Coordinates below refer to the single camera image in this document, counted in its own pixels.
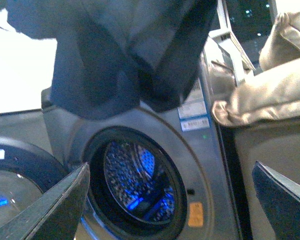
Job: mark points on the orange warning sticker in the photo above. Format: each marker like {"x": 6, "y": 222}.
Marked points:
{"x": 196, "y": 215}

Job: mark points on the blue white energy label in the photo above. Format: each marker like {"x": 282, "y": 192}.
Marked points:
{"x": 193, "y": 112}

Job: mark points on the brown sofa side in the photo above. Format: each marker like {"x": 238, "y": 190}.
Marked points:
{"x": 269, "y": 158}

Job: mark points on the beige cushion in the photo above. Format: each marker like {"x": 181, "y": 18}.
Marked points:
{"x": 274, "y": 94}

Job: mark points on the grey front-load washing machine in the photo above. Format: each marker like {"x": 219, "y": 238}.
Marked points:
{"x": 145, "y": 171}

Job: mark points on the washing machine glass door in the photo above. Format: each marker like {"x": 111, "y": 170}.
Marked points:
{"x": 26, "y": 173}

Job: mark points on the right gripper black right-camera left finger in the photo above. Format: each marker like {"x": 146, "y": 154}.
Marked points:
{"x": 56, "y": 214}

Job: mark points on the dark navy cloth garment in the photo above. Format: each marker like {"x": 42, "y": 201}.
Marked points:
{"x": 112, "y": 55}

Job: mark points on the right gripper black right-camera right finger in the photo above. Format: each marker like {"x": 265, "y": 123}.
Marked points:
{"x": 279, "y": 198}

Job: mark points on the white metal frame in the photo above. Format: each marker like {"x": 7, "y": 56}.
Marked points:
{"x": 242, "y": 28}

